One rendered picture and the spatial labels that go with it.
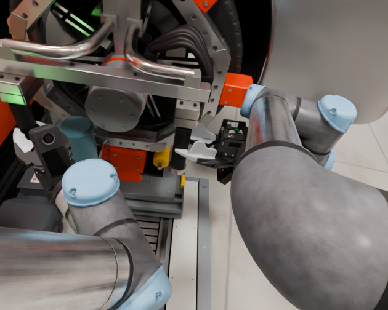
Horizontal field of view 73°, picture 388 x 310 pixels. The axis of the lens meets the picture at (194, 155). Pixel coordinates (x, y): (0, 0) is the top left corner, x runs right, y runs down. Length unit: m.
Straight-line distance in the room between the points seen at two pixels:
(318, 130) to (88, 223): 0.45
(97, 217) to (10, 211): 0.73
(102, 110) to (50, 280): 0.48
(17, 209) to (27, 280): 0.86
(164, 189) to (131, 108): 0.70
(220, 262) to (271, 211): 1.19
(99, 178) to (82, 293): 0.17
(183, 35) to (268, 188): 0.43
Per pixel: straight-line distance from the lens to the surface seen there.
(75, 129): 0.79
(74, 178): 0.39
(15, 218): 1.07
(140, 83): 0.54
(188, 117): 0.54
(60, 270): 0.24
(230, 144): 0.57
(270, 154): 0.26
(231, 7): 0.77
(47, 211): 1.05
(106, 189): 0.37
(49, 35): 0.92
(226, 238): 1.46
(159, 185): 1.28
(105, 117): 0.68
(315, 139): 0.60
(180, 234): 1.33
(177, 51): 0.93
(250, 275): 1.42
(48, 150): 0.54
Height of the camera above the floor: 1.27
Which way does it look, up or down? 46 degrees down
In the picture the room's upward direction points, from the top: 13 degrees clockwise
